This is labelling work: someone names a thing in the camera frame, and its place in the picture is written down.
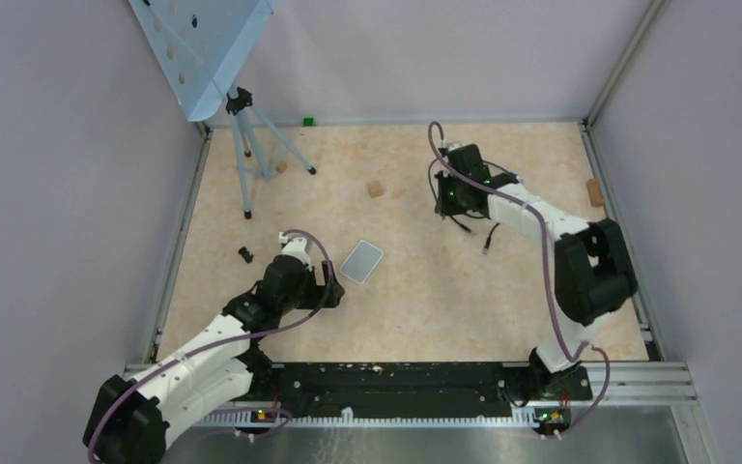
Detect grey network switch box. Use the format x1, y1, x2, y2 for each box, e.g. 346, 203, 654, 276
339, 240, 385, 284

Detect black power cable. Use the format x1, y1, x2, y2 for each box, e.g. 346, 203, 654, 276
427, 157, 518, 256

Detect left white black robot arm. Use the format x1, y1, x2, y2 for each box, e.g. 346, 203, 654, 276
82, 254, 345, 463

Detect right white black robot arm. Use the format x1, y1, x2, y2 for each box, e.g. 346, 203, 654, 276
435, 144, 639, 398

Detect small wooden cube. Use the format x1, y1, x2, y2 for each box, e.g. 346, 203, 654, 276
367, 181, 385, 198

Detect small black clip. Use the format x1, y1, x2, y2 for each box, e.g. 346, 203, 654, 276
238, 246, 254, 263

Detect wooden block at right edge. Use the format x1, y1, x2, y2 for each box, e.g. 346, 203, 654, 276
585, 178, 605, 208

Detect blue tripod stand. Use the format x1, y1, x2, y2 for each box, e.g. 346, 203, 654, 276
224, 86, 318, 220

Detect blue perforated metal panel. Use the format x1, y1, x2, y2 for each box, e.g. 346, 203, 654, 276
128, 0, 276, 122

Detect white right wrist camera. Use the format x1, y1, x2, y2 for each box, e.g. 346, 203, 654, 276
439, 140, 466, 153

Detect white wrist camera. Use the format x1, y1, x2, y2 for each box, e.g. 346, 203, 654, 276
439, 140, 466, 153
278, 233, 312, 270

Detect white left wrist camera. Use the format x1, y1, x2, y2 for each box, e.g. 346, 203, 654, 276
278, 233, 312, 270

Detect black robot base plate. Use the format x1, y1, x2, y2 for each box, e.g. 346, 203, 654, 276
238, 362, 593, 420

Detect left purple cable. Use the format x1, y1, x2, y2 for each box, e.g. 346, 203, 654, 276
86, 229, 335, 464

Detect white slotted cable duct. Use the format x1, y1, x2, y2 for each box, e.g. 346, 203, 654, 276
196, 408, 538, 429

